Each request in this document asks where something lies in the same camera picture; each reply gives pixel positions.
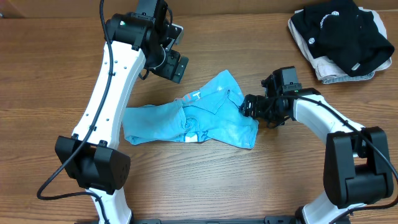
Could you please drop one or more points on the black folded garment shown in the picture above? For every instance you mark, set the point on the black folded garment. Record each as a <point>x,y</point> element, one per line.
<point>342,34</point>

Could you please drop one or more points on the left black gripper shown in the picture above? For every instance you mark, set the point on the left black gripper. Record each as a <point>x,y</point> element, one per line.
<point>173,69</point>

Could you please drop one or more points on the grey striped folded garment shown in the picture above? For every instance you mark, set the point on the grey striped folded garment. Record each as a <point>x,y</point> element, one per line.
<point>346,78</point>

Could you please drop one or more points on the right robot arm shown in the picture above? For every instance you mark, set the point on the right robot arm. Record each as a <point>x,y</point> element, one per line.
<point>357,169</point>

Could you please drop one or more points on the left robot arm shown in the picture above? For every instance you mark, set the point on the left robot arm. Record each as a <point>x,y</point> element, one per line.
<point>136,44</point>

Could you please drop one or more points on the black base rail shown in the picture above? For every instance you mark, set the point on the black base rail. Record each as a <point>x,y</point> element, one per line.
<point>211,221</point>

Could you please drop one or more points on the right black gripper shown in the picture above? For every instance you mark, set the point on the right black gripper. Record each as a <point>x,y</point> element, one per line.
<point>252,106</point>

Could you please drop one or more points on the light blue t-shirt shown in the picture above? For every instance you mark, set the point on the light blue t-shirt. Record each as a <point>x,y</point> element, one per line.
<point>212,112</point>

